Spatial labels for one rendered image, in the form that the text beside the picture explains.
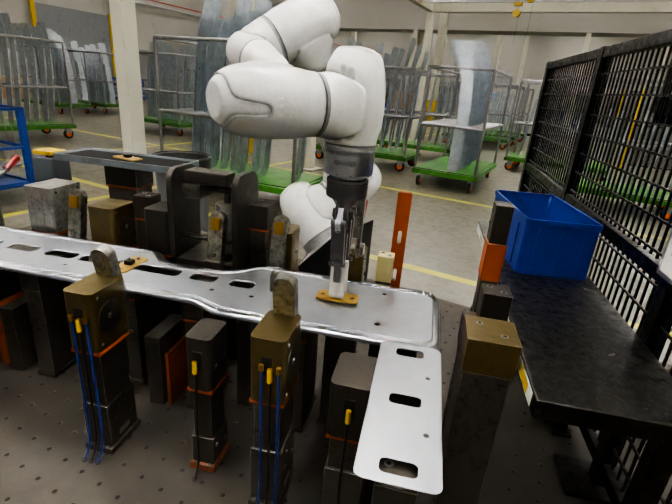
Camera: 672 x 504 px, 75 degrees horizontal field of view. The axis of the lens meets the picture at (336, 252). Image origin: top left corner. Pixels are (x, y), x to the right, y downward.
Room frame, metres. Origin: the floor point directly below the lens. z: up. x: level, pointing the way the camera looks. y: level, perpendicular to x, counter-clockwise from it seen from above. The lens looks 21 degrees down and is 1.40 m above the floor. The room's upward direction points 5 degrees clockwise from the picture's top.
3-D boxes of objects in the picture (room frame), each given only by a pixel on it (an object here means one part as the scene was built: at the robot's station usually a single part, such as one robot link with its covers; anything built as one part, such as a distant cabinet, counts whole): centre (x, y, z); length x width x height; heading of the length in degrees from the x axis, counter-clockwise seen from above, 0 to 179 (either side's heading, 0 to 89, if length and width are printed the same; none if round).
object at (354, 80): (0.78, 0.00, 1.39); 0.13 x 0.11 x 0.16; 121
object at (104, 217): (1.08, 0.57, 0.89); 0.12 x 0.08 x 0.38; 169
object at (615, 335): (0.91, -0.47, 1.01); 0.90 x 0.22 x 0.03; 169
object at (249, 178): (1.06, 0.31, 0.94); 0.18 x 0.13 x 0.49; 79
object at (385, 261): (0.90, -0.11, 0.88); 0.04 x 0.04 x 0.37; 79
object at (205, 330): (0.64, 0.22, 0.84); 0.10 x 0.05 x 0.29; 169
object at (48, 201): (1.11, 0.74, 0.90); 0.13 x 0.08 x 0.41; 169
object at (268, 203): (1.05, 0.19, 0.91); 0.07 x 0.05 x 0.42; 169
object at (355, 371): (0.58, -0.05, 0.84); 0.12 x 0.07 x 0.28; 169
